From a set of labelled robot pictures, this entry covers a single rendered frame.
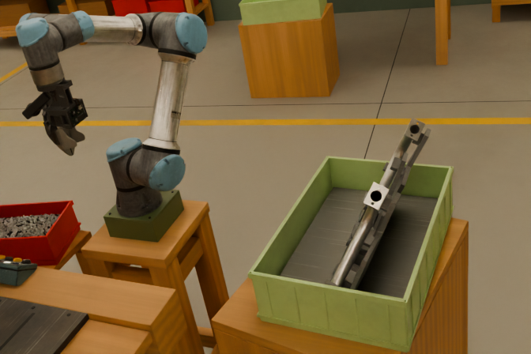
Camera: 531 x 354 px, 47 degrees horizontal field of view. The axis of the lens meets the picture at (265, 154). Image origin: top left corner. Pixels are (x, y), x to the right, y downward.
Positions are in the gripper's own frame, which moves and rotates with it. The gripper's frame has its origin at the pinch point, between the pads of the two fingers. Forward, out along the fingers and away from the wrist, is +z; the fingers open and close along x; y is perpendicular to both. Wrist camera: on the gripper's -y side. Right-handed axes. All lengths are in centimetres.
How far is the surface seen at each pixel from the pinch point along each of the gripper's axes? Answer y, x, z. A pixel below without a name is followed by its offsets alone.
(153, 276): 5, 11, 52
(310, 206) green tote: 51, 39, 40
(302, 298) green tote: 62, -2, 39
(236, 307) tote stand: 39, 2, 50
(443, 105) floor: 58, 298, 128
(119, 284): 8.2, -6.6, 39.2
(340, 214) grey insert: 59, 43, 44
